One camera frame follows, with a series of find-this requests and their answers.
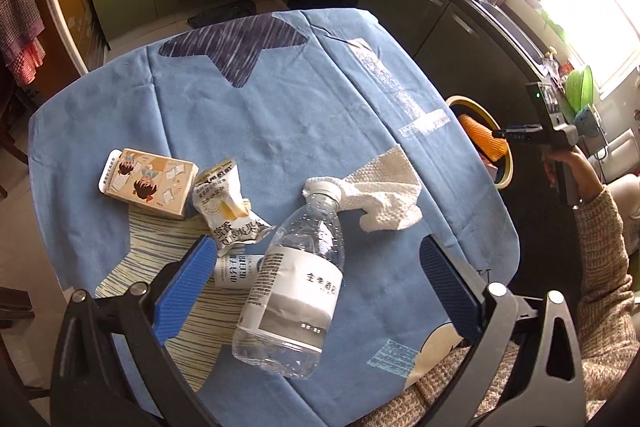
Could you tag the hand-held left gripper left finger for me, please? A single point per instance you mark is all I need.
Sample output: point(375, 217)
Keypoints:
point(182, 289)

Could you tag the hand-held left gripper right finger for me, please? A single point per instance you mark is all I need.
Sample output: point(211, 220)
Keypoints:
point(450, 292)

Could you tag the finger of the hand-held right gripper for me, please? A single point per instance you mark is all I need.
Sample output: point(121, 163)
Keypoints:
point(515, 132)

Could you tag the yellow rimmed trash bin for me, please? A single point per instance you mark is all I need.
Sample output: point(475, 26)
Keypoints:
point(506, 169)

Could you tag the small white tube packet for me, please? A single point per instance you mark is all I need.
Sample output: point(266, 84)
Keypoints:
point(235, 272)

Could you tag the white snack wrapper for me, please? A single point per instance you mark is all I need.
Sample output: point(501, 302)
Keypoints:
point(225, 207)

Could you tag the beige illustrated carton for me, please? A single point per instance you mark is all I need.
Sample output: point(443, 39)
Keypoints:
point(150, 182)

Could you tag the clear plastic water bottle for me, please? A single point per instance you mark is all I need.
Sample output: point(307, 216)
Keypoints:
point(295, 297)

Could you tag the white paper towel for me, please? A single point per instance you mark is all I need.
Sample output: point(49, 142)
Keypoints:
point(385, 192)

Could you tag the person's right forearm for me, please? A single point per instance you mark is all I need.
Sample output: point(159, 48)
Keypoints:
point(605, 282)

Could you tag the person's right hand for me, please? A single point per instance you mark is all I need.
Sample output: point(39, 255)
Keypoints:
point(585, 172)

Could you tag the blue mug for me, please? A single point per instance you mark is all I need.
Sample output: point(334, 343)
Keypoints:
point(587, 119)

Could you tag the green plastic colander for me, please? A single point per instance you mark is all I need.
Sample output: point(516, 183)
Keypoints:
point(580, 84)

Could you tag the person's knit sweater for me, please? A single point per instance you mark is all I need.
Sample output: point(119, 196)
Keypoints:
point(440, 387)

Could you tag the steel kitchen sink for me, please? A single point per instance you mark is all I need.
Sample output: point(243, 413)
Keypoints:
point(515, 27)

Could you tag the blue star print tablecloth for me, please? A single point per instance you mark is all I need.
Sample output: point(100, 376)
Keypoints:
point(300, 107)

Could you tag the dark floor mat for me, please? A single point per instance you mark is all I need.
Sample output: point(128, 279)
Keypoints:
point(225, 13)

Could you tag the checkered apron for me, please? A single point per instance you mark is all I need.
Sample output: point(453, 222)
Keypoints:
point(20, 22)

